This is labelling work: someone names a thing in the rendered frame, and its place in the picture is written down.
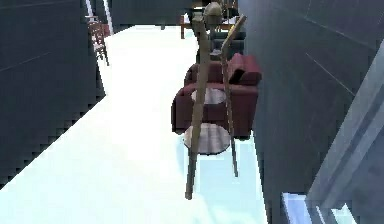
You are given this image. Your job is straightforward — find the wooden tripod floor lamp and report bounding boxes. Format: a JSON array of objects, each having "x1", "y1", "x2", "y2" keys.
[{"x1": 184, "y1": 1, "x2": 248, "y2": 201}]

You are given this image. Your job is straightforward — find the round grey side table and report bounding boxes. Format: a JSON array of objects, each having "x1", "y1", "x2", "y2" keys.
[{"x1": 183, "y1": 87, "x2": 232, "y2": 156}]

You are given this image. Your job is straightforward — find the dark red armchair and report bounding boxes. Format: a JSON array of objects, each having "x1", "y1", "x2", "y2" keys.
[{"x1": 170, "y1": 52, "x2": 263, "y2": 140}]

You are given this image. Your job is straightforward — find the brown wooden chair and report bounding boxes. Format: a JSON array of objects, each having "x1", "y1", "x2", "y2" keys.
[{"x1": 85, "y1": 15, "x2": 111, "y2": 67}]

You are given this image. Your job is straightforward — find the grey window frame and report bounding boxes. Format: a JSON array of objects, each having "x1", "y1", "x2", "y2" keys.
[{"x1": 281, "y1": 39, "x2": 384, "y2": 224}]

